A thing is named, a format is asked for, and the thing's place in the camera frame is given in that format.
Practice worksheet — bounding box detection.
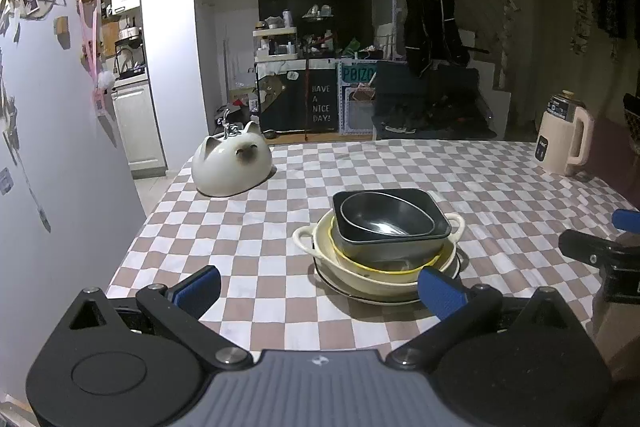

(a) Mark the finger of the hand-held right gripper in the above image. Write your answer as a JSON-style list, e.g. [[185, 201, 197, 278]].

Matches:
[[611, 208, 640, 232], [558, 229, 640, 267]]

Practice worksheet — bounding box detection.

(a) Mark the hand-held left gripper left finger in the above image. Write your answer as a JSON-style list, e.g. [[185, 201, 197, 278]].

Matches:
[[65, 264, 255, 372]]

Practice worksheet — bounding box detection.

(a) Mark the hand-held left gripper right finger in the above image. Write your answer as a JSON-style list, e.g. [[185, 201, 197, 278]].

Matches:
[[384, 267, 578, 369]]

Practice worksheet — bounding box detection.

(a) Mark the square steel container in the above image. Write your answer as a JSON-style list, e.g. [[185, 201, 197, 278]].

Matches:
[[336, 234, 448, 273]]

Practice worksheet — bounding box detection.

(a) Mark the rectangular steel container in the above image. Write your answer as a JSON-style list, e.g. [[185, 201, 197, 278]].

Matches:
[[331, 188, 453, 260]]

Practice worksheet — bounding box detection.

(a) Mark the white plate with dark rim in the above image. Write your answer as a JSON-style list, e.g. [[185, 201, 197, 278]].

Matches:
[[312, 252, 462, 306]]

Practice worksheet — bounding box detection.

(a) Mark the small dark round bowl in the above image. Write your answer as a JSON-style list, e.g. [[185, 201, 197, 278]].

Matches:
[[340, 192, 435, 238]]

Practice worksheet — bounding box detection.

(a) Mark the white bowl with yellow rim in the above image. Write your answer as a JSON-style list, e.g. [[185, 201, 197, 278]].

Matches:
[[327, 217, 451, 275]]

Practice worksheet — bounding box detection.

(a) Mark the large cream bowl with handles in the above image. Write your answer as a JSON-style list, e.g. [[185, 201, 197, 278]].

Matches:
[[292, 211, 467, 300]]

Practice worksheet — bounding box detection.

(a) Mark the person's right forearm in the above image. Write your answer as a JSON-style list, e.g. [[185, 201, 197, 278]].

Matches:
[[592, 292, 640, 380]]

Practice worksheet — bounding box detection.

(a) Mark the checkered tablecloth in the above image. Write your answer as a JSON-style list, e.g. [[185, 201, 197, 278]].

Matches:
[[107, 139, 640, 358]]

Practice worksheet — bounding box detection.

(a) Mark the cream electric jug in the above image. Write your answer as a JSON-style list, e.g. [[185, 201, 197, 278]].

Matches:
[[534, 91, 595, 176]]

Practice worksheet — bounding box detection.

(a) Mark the white cat-shaped ceramic lid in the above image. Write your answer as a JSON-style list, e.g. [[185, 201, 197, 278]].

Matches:
[[191, 119, 274, 198]]

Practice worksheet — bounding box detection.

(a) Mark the white kitchen base cabinet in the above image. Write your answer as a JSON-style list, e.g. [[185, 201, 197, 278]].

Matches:
[[111, 84, 168, 178]]

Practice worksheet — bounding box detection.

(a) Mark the black letter board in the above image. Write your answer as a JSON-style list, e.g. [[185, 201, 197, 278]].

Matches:
[[305, 72, 341, 132]]

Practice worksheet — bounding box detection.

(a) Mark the green sign plate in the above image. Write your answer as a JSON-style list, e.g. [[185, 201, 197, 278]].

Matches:
[[341, 61, 377, 85]]

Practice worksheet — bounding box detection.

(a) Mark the white shelf rack with bottles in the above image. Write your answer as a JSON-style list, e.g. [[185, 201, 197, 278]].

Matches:
[[252, 26, 301, 62]]

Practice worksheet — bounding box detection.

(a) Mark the white lattice frame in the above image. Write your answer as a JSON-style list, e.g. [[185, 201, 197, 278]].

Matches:
[[340, 84, 376, 135]]

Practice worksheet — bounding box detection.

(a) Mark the pink ribbon wall hanging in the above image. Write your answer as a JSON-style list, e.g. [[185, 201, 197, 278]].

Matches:
[[76, 0, 118, 112]]

